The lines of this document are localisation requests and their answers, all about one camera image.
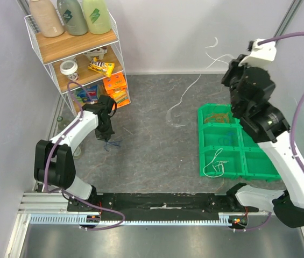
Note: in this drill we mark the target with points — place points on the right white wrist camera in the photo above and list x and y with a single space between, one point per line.
260 55

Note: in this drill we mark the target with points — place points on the lower orange snack box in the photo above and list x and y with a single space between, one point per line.
120 96

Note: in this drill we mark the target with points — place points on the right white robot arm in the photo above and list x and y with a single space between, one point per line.
250 89

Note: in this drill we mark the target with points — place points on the yellow candy bag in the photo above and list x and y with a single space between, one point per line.
104 68

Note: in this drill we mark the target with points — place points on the orange snack box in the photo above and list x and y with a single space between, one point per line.
120 96
115 82

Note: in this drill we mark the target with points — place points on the chobani yogurt pack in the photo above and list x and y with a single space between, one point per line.
96 53

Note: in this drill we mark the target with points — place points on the blue snack package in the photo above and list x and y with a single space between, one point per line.
91 93

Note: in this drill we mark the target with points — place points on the top orange snack box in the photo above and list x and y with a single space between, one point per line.
115 82

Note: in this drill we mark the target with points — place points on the white wire wooden shelf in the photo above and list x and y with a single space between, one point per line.
52 51

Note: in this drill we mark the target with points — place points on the grey slotted cable duct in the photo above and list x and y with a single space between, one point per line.
90 220

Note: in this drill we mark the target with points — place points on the beige bottle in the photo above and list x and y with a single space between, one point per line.
46 17

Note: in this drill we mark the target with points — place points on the grey green bottle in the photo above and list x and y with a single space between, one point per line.
72 17

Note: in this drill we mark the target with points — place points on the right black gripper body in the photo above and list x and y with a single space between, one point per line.
232 76

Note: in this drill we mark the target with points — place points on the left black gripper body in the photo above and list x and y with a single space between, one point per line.
104 130

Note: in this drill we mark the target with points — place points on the green compartment bin tray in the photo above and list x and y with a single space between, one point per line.
226 151

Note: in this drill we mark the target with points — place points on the white lidded paper cup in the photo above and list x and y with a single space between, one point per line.
69 69

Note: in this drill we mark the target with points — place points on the light green bottle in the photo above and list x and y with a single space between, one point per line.
97 16

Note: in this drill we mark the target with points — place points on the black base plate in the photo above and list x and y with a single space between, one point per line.
211 202

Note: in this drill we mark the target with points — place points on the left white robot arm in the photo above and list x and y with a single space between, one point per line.
54 163

